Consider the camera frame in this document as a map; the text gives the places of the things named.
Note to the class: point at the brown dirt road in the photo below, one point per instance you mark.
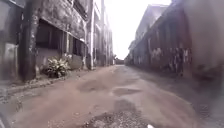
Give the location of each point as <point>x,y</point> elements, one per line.
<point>110,96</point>

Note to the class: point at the green leafy bush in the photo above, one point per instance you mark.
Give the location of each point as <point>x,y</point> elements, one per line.
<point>57,67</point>

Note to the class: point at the pale distant building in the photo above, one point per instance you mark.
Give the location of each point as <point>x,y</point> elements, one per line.
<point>148,20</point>

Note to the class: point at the weathered grey concrete building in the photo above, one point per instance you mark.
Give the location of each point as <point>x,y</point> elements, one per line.
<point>50,36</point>

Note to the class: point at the robot's own part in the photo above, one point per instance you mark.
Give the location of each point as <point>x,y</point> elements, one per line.
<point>150,126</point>

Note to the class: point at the rubble strip beside road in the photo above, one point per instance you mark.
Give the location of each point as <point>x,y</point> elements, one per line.
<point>36,83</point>

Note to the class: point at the long stained dark wall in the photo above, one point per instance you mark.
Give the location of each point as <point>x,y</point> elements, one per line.
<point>180,43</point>

